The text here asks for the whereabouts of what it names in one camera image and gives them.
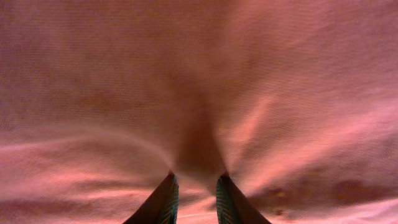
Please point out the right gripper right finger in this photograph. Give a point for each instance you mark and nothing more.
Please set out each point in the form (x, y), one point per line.
(233, 207)

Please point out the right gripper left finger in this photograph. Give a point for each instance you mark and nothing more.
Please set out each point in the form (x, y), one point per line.
(161, 207)

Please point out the red orange t-shirt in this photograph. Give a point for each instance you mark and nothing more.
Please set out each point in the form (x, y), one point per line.
(296, 100)

